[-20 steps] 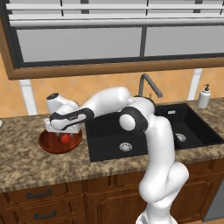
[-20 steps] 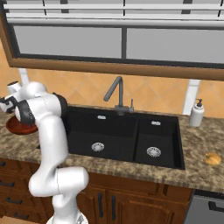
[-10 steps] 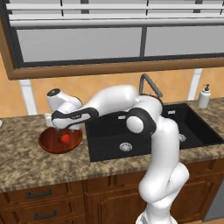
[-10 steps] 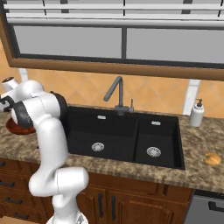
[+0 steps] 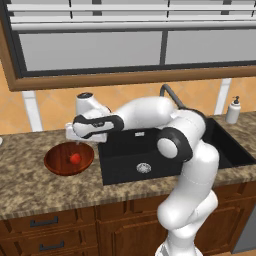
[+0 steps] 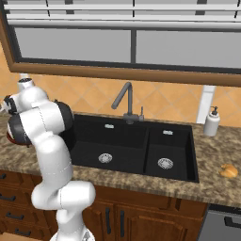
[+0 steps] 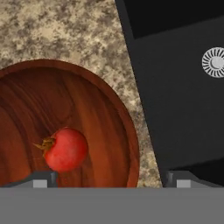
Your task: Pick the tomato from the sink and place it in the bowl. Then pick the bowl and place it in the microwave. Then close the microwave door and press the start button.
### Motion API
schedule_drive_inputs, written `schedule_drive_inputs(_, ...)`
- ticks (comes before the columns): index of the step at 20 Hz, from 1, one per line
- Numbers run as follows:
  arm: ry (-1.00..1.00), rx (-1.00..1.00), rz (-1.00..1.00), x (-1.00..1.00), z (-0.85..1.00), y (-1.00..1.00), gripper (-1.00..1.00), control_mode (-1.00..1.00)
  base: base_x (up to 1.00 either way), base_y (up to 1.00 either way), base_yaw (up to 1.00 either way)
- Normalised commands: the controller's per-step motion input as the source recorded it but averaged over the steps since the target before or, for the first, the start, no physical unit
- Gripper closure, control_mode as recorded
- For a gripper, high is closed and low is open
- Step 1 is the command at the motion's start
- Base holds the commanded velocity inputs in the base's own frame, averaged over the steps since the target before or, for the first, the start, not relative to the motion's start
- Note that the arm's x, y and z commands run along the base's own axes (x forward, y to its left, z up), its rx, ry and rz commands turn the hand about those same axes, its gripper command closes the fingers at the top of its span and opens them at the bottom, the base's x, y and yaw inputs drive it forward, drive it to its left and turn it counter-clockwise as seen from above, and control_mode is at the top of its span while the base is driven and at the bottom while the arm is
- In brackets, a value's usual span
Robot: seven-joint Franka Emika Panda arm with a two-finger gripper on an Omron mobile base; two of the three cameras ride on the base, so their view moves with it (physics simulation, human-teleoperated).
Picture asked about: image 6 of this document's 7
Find white window blinds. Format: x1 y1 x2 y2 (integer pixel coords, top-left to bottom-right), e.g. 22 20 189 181
0 0 241 31

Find golden croissant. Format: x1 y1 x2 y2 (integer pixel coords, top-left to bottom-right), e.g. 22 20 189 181
218 163 239 180

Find dark red bowl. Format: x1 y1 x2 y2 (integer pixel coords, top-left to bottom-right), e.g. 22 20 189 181
6 131 33 148

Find black cupboard door handle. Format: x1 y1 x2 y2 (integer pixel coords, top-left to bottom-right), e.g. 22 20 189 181
120 209 126 238
104 207 112 235

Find black dishwasher handle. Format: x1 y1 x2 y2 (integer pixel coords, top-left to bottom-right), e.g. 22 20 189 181
223 216 241 230

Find grey sink tap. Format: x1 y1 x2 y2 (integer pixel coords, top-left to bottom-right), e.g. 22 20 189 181
110 81 146 125

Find grey dishwasher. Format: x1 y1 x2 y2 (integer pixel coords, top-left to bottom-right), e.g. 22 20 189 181
197 203 241 241

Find black double sink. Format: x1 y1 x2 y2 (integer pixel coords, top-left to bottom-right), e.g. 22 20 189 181
59 113 201 184

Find wood framed window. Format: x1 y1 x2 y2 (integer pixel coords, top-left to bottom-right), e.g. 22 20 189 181
0 0 241 88

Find brown wooden drawer front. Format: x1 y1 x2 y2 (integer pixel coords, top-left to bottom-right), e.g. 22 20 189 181
0 220 56 241
0 185 38 209
0 169 36 190
0 203 46 226

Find brown wooden cupboard door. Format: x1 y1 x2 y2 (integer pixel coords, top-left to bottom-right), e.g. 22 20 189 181
82 200 118 241
117 204 191 241

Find white soap dispenser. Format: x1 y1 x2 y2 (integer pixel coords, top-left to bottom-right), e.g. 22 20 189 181
202 105 221 137

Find brown wooden fixed panel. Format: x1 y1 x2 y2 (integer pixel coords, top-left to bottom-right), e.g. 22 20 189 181
93 184 209 217

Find white upright post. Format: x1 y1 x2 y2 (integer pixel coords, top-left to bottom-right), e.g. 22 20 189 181
18 72 31 83
195 85 217 125

